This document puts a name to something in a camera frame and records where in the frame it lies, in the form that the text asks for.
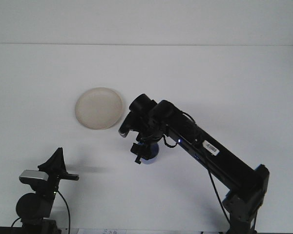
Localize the pale blue cup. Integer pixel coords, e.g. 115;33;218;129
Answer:
139;142;160;166

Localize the pale round plate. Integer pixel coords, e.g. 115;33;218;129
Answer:
75;87;124;130

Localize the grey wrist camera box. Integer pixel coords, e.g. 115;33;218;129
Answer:
19;170;49;185
118;114;131;139

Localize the short braided black cable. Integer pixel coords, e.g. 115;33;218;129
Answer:
161;135;179;149

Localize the long black arm cable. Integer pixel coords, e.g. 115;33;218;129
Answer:
56;190;72;232
182;111;232;226

